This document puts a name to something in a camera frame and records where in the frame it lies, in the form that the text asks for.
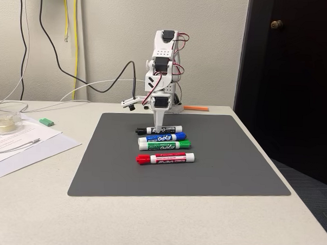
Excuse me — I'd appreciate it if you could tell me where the white black gripper camera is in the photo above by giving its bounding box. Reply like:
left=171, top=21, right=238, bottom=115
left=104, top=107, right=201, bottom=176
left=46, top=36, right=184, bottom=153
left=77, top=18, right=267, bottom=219
left=120, top=95, right=144, bottom=112

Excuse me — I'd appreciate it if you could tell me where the red Expo marker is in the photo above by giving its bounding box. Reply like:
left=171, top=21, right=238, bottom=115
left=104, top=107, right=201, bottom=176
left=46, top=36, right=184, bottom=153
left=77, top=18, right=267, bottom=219
left=135, top=150, right=196, bottom=169

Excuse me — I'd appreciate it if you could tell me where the black camera cable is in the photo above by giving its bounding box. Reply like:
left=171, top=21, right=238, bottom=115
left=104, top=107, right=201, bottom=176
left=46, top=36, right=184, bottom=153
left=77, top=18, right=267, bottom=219
left=34, top=0, right=140, bottom=100

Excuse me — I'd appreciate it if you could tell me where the brass door knob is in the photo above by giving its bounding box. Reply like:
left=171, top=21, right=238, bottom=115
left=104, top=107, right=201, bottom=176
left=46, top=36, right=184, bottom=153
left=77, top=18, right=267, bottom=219
left=270, top=19, right=284, bottom=31

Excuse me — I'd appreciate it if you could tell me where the grey rubber mat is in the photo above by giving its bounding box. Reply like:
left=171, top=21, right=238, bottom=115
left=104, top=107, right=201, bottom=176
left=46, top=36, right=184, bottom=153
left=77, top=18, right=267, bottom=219
left=67, top=108, right=296, bottom=207

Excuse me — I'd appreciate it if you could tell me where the clear tape dispenser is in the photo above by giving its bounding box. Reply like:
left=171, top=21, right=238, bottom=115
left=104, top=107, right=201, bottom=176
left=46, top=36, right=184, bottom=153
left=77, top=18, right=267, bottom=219
left=0, top=111, right=25, bottom=137

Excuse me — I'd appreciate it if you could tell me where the blank white paper sheet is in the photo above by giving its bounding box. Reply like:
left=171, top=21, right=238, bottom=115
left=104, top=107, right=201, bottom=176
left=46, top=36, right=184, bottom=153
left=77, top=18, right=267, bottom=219
left=0, top=131, right=83, bottom=184

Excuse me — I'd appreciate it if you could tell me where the green Expo marker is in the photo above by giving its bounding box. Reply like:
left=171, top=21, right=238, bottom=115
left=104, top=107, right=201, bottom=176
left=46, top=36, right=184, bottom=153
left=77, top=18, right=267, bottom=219
left=139, top=138, right=193, bottom=153

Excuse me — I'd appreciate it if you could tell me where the thin grey hanging cable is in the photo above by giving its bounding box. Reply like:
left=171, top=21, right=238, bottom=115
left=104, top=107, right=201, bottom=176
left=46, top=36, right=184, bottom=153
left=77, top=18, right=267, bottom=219
left=0, top=0, right=33, bottom=114

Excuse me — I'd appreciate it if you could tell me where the orange flat strip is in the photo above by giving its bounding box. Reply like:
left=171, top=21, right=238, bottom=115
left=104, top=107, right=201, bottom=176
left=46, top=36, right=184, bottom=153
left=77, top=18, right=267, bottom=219
left=184, top=105, right=210, bottom=112

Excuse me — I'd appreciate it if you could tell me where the thin black hanging cable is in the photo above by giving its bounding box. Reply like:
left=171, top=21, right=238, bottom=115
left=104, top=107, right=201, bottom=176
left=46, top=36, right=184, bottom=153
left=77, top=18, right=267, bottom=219
left=13, top=0, right=33, bottom=101

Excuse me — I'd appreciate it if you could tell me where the dark wooden door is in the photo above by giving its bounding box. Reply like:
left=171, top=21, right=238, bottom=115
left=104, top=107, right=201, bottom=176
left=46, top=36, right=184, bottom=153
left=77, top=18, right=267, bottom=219
left=229, top=0, right=327, bottom=188

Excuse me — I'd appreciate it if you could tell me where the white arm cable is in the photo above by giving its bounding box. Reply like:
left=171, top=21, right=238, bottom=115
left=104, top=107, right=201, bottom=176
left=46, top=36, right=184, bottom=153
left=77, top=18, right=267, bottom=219
left=59, top=76, right=147, bottom=106

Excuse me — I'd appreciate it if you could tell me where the printed white paper sheet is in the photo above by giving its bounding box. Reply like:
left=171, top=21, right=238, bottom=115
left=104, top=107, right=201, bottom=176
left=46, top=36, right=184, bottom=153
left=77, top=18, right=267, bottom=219
left=0, top=112, right=65, bottom=159

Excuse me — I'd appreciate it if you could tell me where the long yellow cable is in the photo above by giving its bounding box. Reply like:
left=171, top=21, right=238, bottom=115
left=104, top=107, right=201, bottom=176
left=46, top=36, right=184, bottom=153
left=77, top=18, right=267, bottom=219
left=68, top=0, right=81, bottom=101

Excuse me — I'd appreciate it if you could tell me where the white cable with plug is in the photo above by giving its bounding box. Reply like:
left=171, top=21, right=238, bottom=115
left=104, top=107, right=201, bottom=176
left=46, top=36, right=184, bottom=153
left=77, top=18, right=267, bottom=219
left=0, top=136, right=41, bottom=157

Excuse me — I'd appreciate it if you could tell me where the blue Expo marker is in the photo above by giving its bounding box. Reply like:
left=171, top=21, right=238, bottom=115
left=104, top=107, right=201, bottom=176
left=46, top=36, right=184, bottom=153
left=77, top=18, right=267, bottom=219
left=138, top=130, right=188, bottom=145

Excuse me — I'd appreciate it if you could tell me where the green small block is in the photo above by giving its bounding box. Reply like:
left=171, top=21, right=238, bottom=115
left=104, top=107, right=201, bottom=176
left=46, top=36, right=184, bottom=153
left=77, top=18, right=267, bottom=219
left=38, top=117, right=56, bottom=127

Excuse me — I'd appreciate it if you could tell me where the black Expo marker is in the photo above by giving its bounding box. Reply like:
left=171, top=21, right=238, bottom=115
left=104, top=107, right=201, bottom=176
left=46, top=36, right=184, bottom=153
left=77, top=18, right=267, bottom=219
left=135, top=123, right=183, bottom=137

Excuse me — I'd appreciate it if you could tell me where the short yellow cable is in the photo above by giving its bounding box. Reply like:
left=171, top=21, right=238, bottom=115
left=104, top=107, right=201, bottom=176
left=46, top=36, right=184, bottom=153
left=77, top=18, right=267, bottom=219
left=60, top=0, right=71, bottom=42

